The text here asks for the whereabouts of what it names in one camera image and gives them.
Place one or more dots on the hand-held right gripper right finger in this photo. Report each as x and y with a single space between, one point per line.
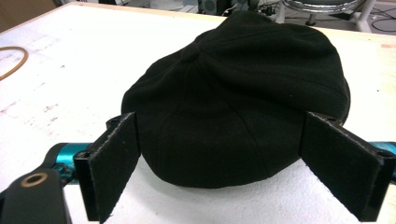
345 168

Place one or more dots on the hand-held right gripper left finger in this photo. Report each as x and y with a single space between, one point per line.
112 165

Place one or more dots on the chrome stool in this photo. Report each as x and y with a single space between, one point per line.
323 9

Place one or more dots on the black cloth cap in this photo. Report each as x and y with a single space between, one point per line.
236 105

